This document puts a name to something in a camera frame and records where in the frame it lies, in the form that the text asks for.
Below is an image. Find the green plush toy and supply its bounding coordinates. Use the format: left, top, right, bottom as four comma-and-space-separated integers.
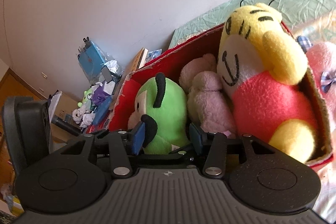
127, 72, 190, 155

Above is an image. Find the yellow book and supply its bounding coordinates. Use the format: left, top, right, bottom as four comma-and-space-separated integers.
129, 47, 149, 72

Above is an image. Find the yellow tiger plush toy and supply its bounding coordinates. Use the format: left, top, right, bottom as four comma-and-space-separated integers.
217, 3, 318, 163

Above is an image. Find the green cartoon bed sheet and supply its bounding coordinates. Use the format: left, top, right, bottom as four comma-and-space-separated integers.
169, 0, 335, 48

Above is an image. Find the pink plush toy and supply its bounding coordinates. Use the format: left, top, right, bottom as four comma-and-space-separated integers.
179, 53, 236, 139

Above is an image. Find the blue plastic bag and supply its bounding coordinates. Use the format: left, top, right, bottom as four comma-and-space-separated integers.
77, 36, 123, 85

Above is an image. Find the clutter pile of toys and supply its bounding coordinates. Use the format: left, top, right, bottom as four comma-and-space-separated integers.
71, 60, 123, 130

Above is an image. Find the wooden cabinet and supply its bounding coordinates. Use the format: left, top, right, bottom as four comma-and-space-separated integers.
1, 69, 77, 185

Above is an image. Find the pink bunny plush blue bow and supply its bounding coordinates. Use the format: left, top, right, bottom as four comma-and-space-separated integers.
296, 35, 336, 135

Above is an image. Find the stack of books and papers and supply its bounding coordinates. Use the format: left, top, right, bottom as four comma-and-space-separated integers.
145, 49, 162, 63

